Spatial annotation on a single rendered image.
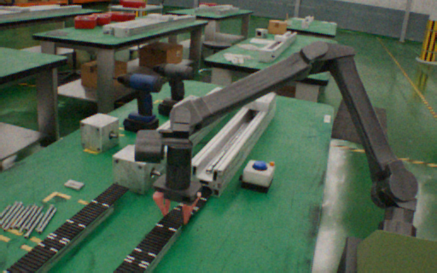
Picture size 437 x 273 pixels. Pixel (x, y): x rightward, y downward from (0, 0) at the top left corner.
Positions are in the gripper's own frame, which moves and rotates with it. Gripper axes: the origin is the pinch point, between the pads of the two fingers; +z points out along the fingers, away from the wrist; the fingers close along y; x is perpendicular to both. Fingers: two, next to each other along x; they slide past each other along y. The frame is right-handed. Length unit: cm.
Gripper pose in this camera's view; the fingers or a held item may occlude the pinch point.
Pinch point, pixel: (176, 217)
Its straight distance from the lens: 96.8
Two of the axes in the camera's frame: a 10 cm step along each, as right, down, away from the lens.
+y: -9.4, -2.0, 2.7
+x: -3.2, 3.1, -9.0
